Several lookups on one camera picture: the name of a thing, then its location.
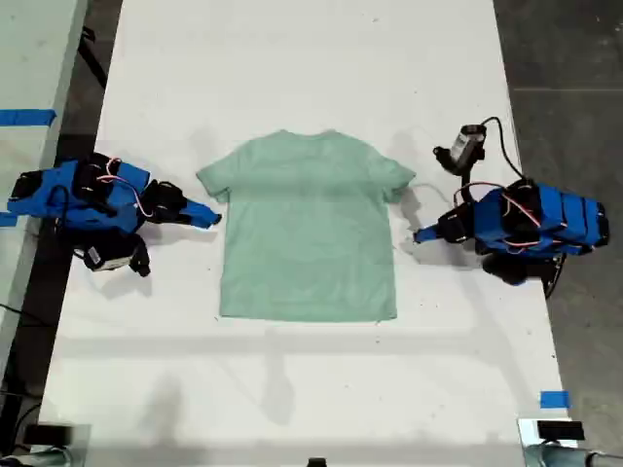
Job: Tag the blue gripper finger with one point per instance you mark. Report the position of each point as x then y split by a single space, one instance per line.
199 222
202 208
429 229
430 238

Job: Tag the pale green T-shirt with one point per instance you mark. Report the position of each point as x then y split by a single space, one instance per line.
306 233

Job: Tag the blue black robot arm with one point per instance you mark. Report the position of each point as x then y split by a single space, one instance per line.
48 194
560 219

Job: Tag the short blue tape strip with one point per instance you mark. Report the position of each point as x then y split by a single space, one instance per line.
9 219

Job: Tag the long blue tape strip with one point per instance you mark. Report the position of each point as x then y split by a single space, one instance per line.
24 118

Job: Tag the squarish blue tape piece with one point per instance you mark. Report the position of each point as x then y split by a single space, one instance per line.
555 400

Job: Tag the small black box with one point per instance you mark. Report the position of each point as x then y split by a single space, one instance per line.
46 434
560 430
317 462

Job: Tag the grey metal tube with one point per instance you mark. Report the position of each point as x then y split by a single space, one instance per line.
34 458
560 458

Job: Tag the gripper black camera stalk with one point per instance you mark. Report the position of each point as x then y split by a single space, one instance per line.
466 182
141 253

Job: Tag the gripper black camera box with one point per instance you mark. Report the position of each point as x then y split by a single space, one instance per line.
467 146
109 258

